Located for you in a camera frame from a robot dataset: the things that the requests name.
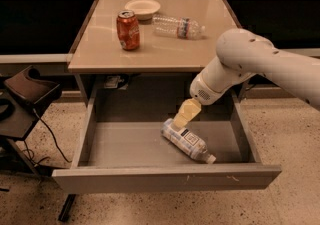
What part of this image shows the clear plastic water bottle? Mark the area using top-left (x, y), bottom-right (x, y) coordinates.
top-left (152, 14), bottom-right (205, 40)

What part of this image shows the beige counter cabinet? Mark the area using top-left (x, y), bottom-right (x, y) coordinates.
top-left (68, 0), bottom-right (236, 74)

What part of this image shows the grey open drawer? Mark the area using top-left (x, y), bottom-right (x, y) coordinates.
top-left (53, 77), bottom-right (281, 194)

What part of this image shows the white paper bowl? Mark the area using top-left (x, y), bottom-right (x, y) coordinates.
top-left (125, 0), bottom-right (161, 21)

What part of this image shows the blue labelled plastic bottle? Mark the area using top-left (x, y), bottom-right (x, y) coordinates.
top-left (161, 118), bottom-right (216, 164)

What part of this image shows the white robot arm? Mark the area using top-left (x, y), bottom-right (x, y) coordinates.
top-left (173, 29), bottom-right (320, 128)

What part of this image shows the black chair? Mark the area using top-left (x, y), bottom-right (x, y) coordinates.
top-left (0, 66), bottom-right (62, 176)

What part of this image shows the orange soda can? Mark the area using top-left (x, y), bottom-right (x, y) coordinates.
top-left (116, 10), bottom-right (140, 51)

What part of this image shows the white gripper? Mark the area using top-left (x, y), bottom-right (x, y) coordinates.
top-left (173, 74), bottom-right (222, 128)

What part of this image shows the black cable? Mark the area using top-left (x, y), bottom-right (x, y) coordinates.
top-left (20, 108), bottom-right (73, 167)

